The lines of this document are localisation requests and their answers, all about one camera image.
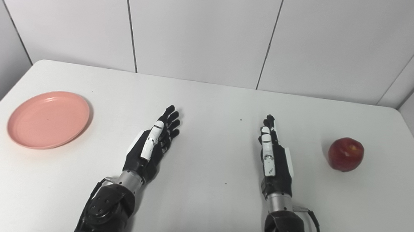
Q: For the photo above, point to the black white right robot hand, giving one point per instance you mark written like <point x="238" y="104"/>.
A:
<point x="273" y="164"/>

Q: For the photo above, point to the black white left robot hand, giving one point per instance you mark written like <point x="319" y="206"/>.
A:
<point x="146" y="144"/>

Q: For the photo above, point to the red apple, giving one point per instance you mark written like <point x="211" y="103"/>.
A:
<point x="345" y="154"/>

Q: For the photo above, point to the pink round plate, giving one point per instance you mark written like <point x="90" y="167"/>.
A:
<point x="48" y="119"/>

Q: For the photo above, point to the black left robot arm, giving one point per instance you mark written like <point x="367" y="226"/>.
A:
<point x="107" y="207"/>

